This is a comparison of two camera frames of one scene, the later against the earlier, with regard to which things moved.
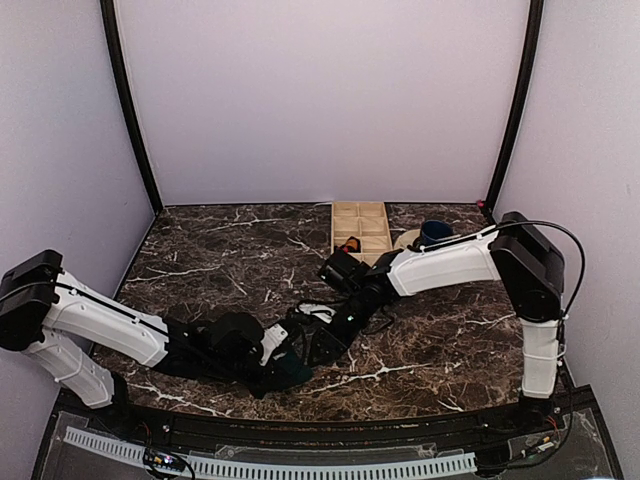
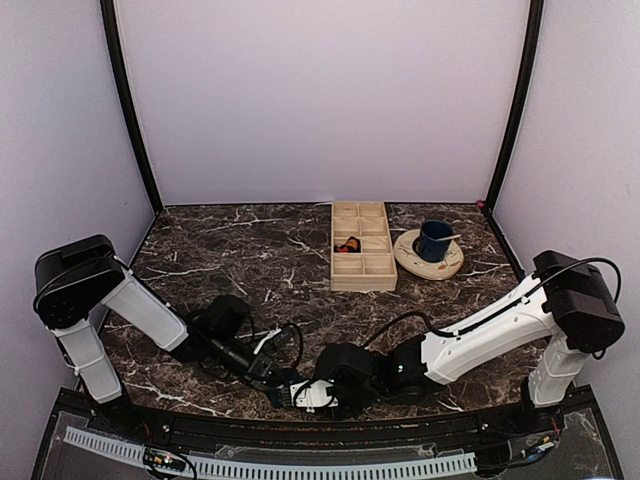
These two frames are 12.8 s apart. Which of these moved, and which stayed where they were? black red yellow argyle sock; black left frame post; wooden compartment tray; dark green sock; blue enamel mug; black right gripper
Moved: dark green sock; black right gripper
Stayed: blue enamel mug; black red yellow argyle sock; wooden compartment tray; black left frame post
